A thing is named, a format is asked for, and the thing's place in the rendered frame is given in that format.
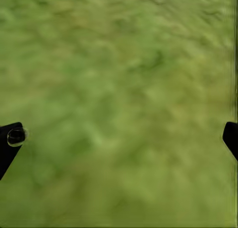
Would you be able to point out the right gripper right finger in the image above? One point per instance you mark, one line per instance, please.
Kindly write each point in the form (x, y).
(230, 137)

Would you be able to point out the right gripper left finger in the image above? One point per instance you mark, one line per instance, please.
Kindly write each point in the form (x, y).
(12, 137)

